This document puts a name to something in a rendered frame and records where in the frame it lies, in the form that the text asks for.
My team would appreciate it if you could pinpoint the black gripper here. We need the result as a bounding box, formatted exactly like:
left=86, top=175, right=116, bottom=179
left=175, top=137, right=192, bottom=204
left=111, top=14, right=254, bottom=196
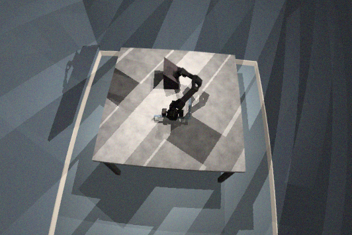
left=161, top=109, right=183, bottom=117

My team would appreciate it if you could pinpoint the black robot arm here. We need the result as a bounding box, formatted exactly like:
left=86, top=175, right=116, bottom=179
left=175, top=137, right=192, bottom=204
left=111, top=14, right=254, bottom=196
left=167, top=67, right=202, bottom=121

